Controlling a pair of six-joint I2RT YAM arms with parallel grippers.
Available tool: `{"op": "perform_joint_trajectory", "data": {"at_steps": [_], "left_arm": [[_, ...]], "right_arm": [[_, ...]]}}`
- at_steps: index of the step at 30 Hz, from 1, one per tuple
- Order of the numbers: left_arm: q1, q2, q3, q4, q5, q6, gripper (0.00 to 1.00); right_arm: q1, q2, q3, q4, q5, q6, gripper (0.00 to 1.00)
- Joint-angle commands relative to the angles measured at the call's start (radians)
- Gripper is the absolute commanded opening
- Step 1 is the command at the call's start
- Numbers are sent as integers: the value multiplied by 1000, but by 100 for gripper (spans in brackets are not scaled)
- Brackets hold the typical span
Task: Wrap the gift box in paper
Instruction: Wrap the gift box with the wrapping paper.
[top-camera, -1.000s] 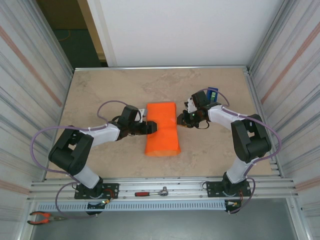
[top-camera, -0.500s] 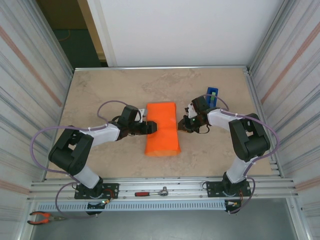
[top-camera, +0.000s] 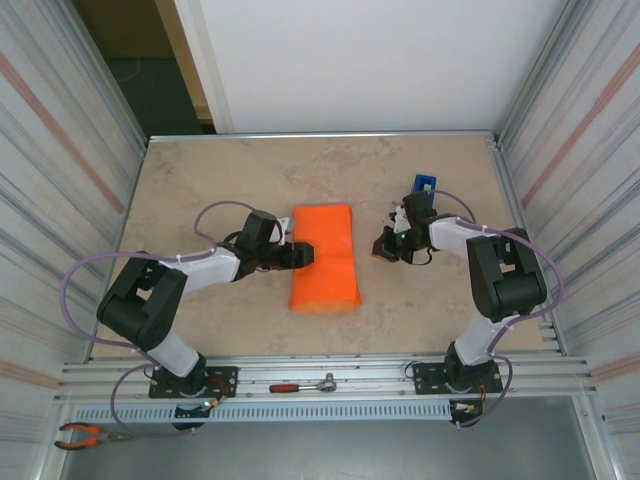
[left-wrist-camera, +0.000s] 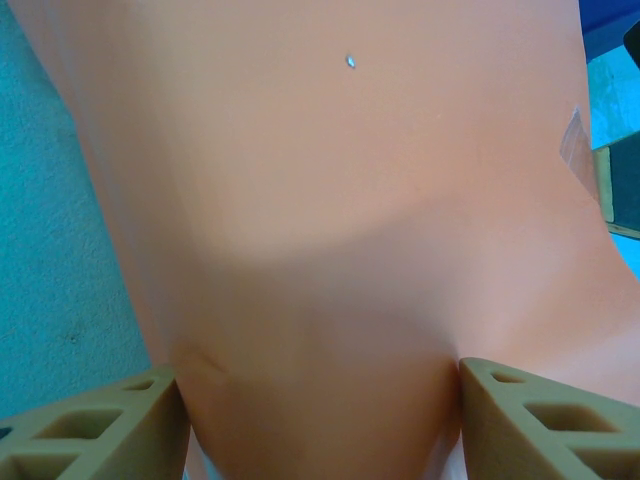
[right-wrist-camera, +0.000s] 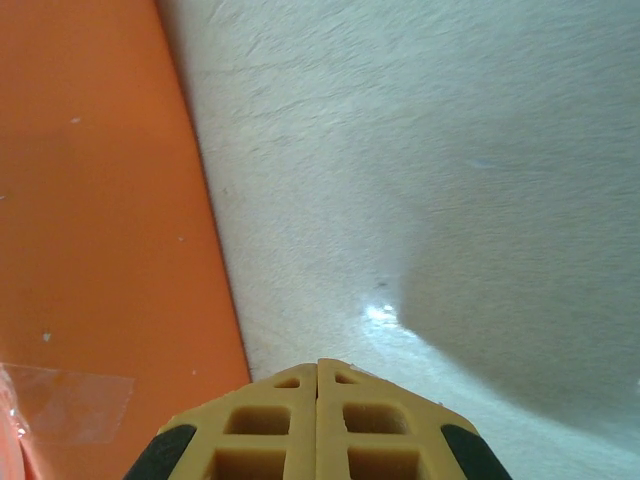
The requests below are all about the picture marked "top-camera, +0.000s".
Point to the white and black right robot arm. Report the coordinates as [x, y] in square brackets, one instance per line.
[505, 275]

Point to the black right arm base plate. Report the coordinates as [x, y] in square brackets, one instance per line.
[425, 372]

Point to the blue tape dispenser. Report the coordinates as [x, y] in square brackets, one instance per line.
[424, 179]

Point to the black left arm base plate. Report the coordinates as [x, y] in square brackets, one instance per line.
[225, 372]

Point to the orange wrapping paper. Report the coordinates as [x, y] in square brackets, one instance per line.
[325, 280]

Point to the yellow power connector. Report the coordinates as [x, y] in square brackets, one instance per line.
[214, 403]
[467, 407]

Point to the aluminium table edge rail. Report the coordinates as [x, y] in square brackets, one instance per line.
[320, 135]

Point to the aluminium frame corner post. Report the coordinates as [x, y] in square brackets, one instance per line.
[537, 80]
[109, 80]

